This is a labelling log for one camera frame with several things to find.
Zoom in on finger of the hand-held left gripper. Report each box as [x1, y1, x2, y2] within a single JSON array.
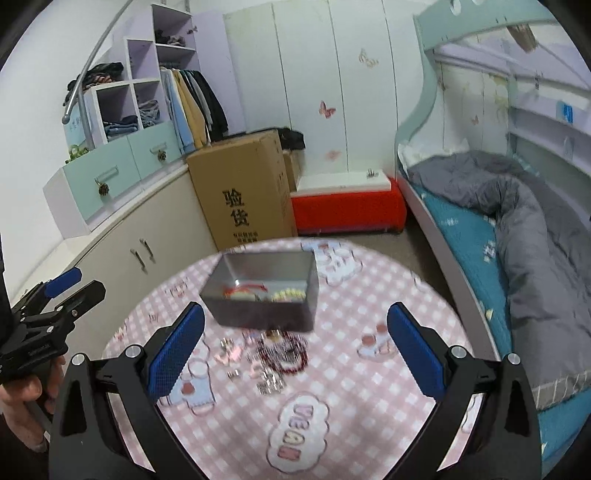
[[53, 279, 107, 320], [11, 268, 84, 315]]

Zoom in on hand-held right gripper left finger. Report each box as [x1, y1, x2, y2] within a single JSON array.
[[48, 302, 206, 480]]

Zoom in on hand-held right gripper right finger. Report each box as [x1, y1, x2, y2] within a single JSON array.
[[387, 302, 543, 480]]

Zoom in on grey metal tin box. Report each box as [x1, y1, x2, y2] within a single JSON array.
[[199, 251, 320, 332]]

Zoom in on silver chain necklace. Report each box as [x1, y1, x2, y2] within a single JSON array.
[[256, 371, 284, 397]]

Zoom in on dark red bead bracelet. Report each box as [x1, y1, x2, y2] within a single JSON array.
[[256, 332, 310, 374]]

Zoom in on person's left hand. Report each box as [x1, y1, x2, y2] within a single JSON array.
[[0, 356, 68, 457]]

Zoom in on beige low cabinet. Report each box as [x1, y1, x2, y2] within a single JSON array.
[[9, 164, 222, 344]]

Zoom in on pink checked cartoon tablecloth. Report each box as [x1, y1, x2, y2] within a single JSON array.
[[99, 237, 490, 480]]

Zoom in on teal drawer with pinecone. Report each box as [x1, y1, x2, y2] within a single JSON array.
[[62, 150, 139, 223], [128, 124, 183, 166]]

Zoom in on teal bed sheet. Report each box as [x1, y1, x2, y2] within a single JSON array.
[[418, 187, 591, 467]]

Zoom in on red ottoman with white top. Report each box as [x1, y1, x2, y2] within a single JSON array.
[[290, 174, 407, 236]]

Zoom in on folded blue clothes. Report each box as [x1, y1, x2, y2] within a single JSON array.
[[102, 116, 140, 140]]

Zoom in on large cardboard box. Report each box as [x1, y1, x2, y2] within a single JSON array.
[[186, 129, 298, 252]]

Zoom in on grey quilt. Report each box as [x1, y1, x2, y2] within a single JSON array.
[[409, 151, 591, 398]]

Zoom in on folded jeans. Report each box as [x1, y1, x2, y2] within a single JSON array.
[[139, 100, 162, 127]]

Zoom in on white pillow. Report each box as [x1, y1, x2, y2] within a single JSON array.
[[397, 141, 467, 171]]

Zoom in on light blue hanging garment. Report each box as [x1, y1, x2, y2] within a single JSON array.
[[161, 69, 195, 154]]

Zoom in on pile of dark clothes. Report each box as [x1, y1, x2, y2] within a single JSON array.
[[67, 62, 124, 95]]

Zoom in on small cardboard box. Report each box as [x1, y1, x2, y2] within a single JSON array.
[[281, 148, 303, 192]]

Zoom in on curved metal pole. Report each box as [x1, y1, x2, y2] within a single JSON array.
[[62, 0, 134, 124]]

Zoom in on black hanging garment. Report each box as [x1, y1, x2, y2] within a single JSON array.
[[194, 69, 229, 137]]

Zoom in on purple white cubby shelf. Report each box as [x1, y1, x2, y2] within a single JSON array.
[[83, 4, 245, 151]]

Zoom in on black bag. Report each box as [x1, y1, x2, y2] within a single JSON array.
[[279, 129, 306, 151]]

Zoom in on dark folded clothes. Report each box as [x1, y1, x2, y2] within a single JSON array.
[[154, 28, 188, 47]]

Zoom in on white wardrobe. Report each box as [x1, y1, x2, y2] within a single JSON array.
[[223, 0, 432, 181]]

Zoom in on bunk bed frame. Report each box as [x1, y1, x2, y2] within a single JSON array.
[[394, 0, 591, 480]]

